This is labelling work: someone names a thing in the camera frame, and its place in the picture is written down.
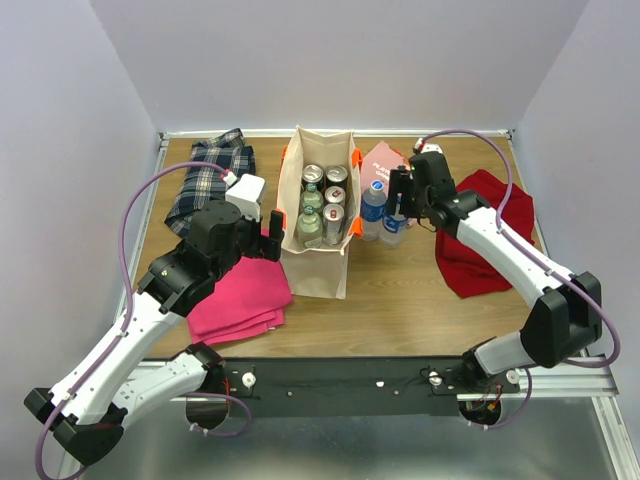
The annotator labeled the blue cap bottle from bag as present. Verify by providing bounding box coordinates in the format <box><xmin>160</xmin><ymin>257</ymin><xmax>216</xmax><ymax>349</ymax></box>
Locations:
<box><xmin>379</xmin><ymin>214</ymin><xmax>408</xmax><ymax>248</ymax></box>

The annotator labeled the green cap glass bottle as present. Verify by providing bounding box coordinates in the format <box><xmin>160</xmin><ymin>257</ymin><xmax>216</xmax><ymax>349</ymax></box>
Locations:
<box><xmin>296</xmin><ymin>205</ymin><xmax>323</xmax><ymax>249</ymax></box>
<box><xmin>300</xmin><ymin>183</ymin><xmax>324</xmax><ymax>215</ymax></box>

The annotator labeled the beige canvas bag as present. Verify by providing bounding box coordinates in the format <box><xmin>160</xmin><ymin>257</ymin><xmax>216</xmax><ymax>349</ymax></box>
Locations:
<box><xmin>276</xmin><ymin>126</ymin><xmax>362</xmax><ymax>299</ymax></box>

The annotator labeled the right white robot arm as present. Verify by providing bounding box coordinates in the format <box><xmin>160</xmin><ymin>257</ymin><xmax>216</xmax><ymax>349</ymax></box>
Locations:
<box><xmin>386</xmin><ymin>151</ymin><xmax>602</xmax><ymax>392</ymax></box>

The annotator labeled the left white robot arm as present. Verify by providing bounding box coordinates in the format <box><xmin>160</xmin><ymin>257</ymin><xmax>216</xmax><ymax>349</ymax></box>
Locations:
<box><xmin>24</xmin><ymin>200</ymin><xmax>285</xmax><ymax>467</ymax></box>

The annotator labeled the blue cap bottle on table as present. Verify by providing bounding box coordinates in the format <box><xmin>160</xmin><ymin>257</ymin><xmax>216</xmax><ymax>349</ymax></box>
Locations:
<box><xmin>360</xmin><ymin>180</ymin><xmax>387</xmax><ymax>241</ymax></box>

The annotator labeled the pink printed t-shirt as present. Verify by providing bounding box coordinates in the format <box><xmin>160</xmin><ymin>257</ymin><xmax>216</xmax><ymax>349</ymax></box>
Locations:
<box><xmin>360</xmin><ymin>141</ymin><xmax>408</xmax><ymax>194</ymax></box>

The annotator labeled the red top can middle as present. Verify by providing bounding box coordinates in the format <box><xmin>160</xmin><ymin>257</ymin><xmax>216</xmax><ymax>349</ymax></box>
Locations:
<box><xmin>325</xmin><ymin>185</ymin><xmax>346</xmax><ymax>208</ymax></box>

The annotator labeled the red can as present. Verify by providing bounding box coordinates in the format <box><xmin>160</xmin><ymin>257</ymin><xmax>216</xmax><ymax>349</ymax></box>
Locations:
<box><xmin>323</xmin><ymin>204</ymin><xmax>345</xmax><ymax>246</ymax></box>
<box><xmin>325</xmin><ymin>185</ymin><xmax>346</xmax><ymax>208</ymax></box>

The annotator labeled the red top can near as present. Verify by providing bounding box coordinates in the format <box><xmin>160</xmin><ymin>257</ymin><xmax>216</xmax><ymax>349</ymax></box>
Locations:
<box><xmin>323</xmin><ymin>204</ymin><xmax>345</xmax><ymax>246</ymax></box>

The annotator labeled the silver can far right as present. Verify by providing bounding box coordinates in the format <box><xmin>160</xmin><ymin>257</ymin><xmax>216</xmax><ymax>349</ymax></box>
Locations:
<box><xmin>325</xmin><ymin>165</ymin><xmax>349</xmax><ymax>191</ymax></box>

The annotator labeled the magenta folded cloth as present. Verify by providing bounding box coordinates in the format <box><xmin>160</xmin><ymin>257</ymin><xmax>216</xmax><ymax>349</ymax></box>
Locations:
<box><xmin>187</xmin><ymin>257</ymin><xmax>293</xmax><ymax>345</ymax></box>

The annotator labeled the plaid navy shirt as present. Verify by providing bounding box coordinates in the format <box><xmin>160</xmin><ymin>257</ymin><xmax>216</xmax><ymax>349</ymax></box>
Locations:
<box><xmin>164</xmin><ymin>128</ymin><xmax>256</xmax><ymax>238</ymax></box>

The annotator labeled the red cloth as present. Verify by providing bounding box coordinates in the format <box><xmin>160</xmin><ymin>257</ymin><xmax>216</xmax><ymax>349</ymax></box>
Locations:
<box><xmin>435</xmin><ymin>169</ymin><xmax>535</xmax><ymax>298</ymax></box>

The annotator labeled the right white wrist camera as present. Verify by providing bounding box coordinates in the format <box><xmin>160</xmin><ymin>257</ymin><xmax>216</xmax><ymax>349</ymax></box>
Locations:
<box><xmin>413</xmin><ymin>138</ymin><xmax>443</xmax><ymax>155</ymax></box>

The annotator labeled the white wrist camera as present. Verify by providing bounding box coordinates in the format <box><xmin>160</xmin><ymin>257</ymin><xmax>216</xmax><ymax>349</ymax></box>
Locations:
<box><xmin>413</xmin><ymin>138</ymin><xmax>443</xmax><ymax>155</ymax></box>
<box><xmin>222</xmin><ymin>170</ymin><xmax>266</xmax><ymax>221</ymax></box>

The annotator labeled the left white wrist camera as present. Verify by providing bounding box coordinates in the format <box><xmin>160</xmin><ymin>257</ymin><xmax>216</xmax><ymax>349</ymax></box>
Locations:
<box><xmin>222</xmin><ymin>170</ymin><xmax>266</xmax><ymax>221</ymax></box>

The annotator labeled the aluminium frame rail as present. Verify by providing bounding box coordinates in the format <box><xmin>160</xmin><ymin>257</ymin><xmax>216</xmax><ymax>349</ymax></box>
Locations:
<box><xmin>445</xmin><ymin>363</ymin><xmax>619</xmax><ymax>401</ymax></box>

